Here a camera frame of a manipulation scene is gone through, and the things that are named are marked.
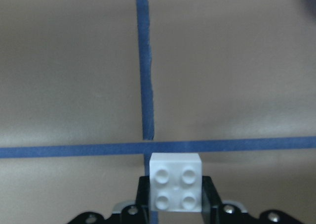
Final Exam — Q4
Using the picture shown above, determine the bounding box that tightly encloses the white block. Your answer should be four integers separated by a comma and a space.
149, 152, 202, 213

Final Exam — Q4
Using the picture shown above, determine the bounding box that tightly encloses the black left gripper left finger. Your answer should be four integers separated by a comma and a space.
69, 176, 150, 224

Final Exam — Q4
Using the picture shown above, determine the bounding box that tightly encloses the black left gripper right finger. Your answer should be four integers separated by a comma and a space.
201, 176, 301, 224

